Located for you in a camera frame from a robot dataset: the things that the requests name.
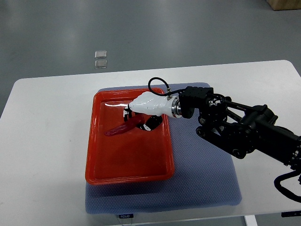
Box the cardboard box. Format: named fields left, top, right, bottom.
left=267, top=0, right=301, bottom=11

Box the red pepper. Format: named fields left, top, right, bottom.
left=104, top=114, right=145, bottom=137

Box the blue table label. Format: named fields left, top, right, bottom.
left=119, top=214, right=134, bottom=219

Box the floor plate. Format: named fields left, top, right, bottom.
left=95, top=50, right=107, bottom=59
left=95, top=59, right=107, bottom=69

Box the red plastic tray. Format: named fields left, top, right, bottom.
left=85, top=88, right=174, bottom=186

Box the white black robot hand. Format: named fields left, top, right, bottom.
left=123, top=91, right=182, bottom=131

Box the lower floor plate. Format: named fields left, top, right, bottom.
left=95, top=59, right=107, bottom=69

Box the white table leg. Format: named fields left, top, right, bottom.
left=244, top=215, right=258, bottom=226

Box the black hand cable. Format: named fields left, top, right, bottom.
left=148, top=77, right=181, bottom=100

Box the blue-grey mesh mat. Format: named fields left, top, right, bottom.
left=86, top=86, right=242, bottom=214

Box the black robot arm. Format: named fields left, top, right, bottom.
left=176, top=86, right=301, bottom=202

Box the upper floor plate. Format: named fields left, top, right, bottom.
left=95, top=50, right=107, bottom=59

